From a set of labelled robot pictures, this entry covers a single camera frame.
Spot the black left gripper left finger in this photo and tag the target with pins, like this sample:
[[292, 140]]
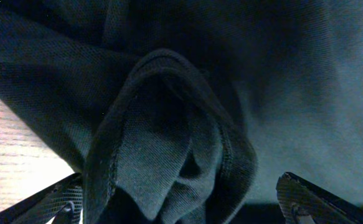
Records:
[[59, 203]]

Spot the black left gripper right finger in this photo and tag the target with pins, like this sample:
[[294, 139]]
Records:
[[303, 202]]

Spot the black t-shirt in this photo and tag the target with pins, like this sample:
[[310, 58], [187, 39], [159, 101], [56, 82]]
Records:
[[190, 111]]

